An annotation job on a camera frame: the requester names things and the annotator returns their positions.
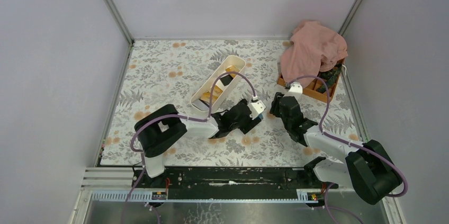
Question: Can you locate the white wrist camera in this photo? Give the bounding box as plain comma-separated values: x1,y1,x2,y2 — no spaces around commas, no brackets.
285,82,303,98
248,100,266,119

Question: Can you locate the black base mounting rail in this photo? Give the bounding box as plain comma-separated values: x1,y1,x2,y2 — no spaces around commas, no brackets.
132,166,330,200

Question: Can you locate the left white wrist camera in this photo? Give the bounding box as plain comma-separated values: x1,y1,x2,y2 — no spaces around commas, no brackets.
248,100,266,119

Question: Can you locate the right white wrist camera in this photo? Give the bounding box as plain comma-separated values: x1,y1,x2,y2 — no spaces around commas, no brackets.
285,82,303,98

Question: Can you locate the white oblong plastic bin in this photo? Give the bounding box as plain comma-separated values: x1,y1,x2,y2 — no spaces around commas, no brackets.
190,55,246,114

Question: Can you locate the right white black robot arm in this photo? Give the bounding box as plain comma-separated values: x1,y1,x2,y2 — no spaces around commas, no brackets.
270,93,408,205

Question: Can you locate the floral patterned table mat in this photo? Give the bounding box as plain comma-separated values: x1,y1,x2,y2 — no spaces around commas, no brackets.
100,39,363,168

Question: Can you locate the orange wooden divided tray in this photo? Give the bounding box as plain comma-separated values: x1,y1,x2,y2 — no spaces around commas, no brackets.
276,58,346,104

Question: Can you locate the green camouflage item in tray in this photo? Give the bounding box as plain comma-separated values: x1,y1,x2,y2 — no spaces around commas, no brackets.
319,63,343,90

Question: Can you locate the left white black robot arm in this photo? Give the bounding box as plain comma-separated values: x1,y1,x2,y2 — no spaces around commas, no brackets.
133,99,266,187

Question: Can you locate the pink crumpled cloth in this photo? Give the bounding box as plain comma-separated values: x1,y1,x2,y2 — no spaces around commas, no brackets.
280,20,348,87

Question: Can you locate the white slotted cable duct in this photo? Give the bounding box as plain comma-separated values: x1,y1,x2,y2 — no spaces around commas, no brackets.
91,190,319,204

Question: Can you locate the black item in bin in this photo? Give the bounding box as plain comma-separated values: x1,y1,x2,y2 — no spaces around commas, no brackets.
220,75,234,86

